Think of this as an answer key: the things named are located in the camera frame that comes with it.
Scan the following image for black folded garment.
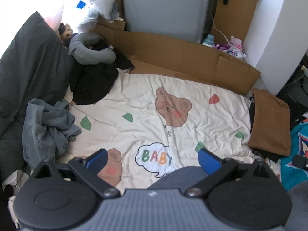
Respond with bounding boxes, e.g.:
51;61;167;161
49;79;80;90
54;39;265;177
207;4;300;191
249;95;284;163

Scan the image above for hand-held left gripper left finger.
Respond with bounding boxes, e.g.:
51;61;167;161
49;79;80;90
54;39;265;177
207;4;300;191
32;149;121;200

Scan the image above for black clothes pile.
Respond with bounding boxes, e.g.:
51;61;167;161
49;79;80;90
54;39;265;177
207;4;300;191
69;42;135;105

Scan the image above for brown cardboard sheet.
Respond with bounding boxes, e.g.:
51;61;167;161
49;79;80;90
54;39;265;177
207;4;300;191
93;17;261;95

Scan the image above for brown folded garment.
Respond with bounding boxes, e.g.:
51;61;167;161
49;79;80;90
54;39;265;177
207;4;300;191
248;88;292;157

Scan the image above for dark grey duvet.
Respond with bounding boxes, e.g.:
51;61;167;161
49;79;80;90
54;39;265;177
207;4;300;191
0;11;75;181

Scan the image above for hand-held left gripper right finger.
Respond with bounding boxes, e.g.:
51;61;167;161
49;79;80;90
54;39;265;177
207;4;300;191
184;148;275;199

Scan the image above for brown teddy bear toy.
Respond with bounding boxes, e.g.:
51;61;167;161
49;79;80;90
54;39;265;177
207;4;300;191
58;23;74;42

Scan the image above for light blue jeans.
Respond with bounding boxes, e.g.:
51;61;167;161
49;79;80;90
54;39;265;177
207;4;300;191
22;98;83;171

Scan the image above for grey neck pillow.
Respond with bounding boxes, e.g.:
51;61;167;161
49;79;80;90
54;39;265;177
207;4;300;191
68;33;117;66

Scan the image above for white cable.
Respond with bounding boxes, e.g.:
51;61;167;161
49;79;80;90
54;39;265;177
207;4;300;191
210;12;251;63

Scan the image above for grey plastic-wrapped mattress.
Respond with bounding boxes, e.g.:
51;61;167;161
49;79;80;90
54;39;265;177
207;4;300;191
121;0;213;44

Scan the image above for cream bear print bedsheet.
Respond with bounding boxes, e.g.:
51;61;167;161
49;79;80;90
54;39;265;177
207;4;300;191
54;72;282;193

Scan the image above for standing cardboard panel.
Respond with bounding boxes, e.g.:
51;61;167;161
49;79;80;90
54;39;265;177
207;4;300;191
211;0;263;50

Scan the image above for white detergent bottle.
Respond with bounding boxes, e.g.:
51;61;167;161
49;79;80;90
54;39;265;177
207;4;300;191
202;34;215;47

